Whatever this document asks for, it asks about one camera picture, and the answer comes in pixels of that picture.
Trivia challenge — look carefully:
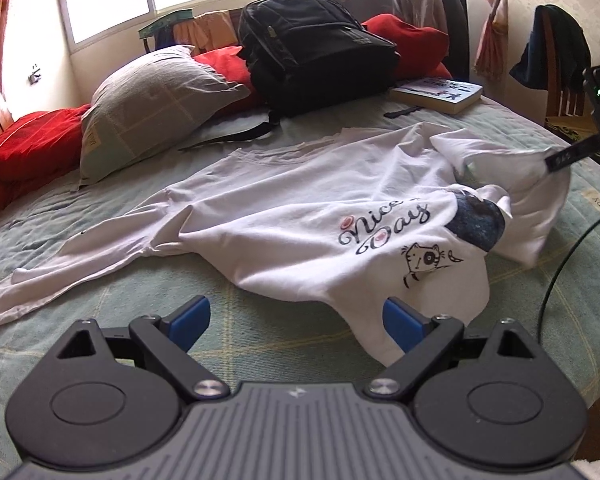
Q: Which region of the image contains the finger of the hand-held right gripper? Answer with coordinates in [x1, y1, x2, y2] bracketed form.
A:
[545, 136, 600, 173]

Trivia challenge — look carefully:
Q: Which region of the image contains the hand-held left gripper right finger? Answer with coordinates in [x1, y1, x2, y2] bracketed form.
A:
[364, 297, 538, 403]

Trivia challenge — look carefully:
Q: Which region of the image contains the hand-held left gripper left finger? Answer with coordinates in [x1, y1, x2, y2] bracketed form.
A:
[55, 296, 229, 403]

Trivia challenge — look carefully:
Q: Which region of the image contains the white printed long-sleeve shirt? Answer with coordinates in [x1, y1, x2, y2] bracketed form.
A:
[0, 121, 573, 368]

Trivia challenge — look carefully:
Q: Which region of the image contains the wooden chair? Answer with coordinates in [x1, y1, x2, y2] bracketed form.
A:
[535, 5, 600, 143]

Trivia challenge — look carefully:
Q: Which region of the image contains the dark green garment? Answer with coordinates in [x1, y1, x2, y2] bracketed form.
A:
[510, 5, 593, 96]

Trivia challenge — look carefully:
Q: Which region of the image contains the paperback book with blue cover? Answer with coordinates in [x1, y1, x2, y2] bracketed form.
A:
[390, 77, 483, 116]

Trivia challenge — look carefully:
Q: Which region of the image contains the red cloth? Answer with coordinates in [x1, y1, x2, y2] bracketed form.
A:
[195, 13, 453, 98]

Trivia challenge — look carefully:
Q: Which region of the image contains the grey pillow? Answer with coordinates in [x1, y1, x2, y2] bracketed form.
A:
[77, 45, 253, 191]

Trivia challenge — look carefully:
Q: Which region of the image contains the red pillow at headboard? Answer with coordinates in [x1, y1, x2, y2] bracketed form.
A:
[0, 104, 93, 211]

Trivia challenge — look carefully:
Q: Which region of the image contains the black backpack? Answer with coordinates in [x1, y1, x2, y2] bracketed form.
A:
[180, 0, 401, 151]

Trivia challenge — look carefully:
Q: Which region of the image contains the orange fabric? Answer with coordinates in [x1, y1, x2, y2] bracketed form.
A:
[172, 12, 242, 56]

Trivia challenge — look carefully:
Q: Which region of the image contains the black cable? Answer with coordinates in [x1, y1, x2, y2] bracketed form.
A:
[537, 210, 600, 341]

